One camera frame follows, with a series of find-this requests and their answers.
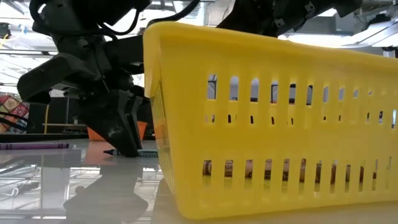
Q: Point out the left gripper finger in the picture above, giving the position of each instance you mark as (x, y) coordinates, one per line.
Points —
(109, 121)
(135, 105)

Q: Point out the orange plastic basket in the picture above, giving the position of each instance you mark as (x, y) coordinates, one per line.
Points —
(142, 129)

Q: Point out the purple crayon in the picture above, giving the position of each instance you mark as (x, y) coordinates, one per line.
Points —
(31, 146)

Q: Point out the yellow plastic basket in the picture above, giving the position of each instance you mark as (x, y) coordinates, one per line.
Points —
(248, 140)

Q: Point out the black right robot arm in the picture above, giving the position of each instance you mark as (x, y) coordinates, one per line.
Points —
(264, 15)

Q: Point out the black partition panel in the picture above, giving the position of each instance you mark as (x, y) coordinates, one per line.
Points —
(37, 118)

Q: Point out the colourful patterned quilt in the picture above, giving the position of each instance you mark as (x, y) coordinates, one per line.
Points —
(14, 109)

